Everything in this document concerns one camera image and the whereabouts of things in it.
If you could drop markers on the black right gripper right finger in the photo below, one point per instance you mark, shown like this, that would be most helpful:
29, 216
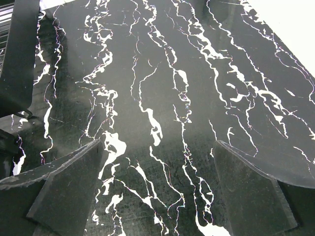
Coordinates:
258, 204

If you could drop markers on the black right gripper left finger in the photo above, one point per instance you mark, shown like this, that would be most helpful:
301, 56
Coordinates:
53, 199

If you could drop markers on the black three-compartment tray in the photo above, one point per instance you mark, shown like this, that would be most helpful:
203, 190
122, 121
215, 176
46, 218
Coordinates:
18, 31

